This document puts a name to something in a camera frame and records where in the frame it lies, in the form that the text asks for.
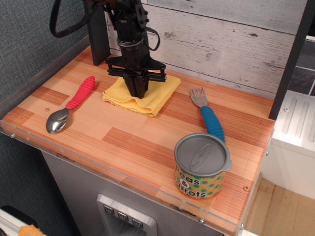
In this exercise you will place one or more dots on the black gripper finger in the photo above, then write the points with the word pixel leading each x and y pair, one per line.
pixel 130 83
pixel 141 85

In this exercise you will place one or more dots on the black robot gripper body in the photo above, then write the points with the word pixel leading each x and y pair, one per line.
pixel 136 61

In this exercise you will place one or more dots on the yellow cloth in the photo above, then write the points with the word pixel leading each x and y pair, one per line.
pixel 155 97

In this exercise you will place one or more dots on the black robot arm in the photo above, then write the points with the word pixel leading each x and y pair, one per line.
pixel 129 19

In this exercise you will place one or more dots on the peas and carrots toy can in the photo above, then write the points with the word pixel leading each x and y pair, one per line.
pixel 201 162

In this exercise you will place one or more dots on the silver dispenser panel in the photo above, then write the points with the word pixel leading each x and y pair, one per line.
pixel 122 220

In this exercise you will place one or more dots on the white toy sink unit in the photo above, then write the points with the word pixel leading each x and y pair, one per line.
pixel 290 156

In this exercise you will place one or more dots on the orange object at corner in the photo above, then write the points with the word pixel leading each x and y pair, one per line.
pixel 30 230

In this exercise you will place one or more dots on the dark left post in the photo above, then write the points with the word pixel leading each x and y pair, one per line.
pixel 98 36

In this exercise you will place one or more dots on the dark post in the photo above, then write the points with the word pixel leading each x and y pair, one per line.
pixel 98 36
pixel 298 43

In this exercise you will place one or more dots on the blue handled metal fork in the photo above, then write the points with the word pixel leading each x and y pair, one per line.
pixel 213 126

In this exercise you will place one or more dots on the red handled metal spoon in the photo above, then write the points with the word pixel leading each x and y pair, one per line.
pixel 57 120

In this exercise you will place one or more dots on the dark right post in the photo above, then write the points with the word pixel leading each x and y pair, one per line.
pixel 298 43

